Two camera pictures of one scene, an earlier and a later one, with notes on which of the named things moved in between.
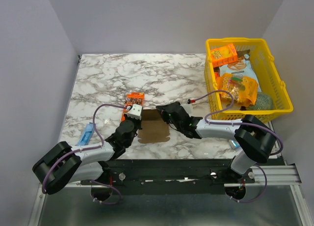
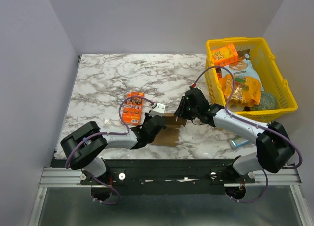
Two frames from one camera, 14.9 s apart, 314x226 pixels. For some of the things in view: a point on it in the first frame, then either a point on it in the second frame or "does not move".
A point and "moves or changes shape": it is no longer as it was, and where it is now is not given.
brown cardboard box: [155, 128] moves or changes shape
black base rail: [168, 177] does not move
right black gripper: [169, 112] to [184, 108]
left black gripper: [138, 121] to [147, 117]
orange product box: [134, 98] does not move
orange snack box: [223, 55] does not move
